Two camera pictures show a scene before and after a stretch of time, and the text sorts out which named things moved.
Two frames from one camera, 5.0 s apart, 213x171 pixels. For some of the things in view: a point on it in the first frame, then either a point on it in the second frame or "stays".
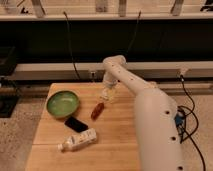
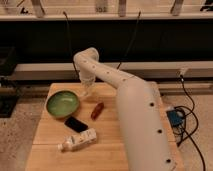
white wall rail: [96, 71] stays
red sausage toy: [97, 110] stays
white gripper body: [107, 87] to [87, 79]
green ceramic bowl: [62, 103] stays
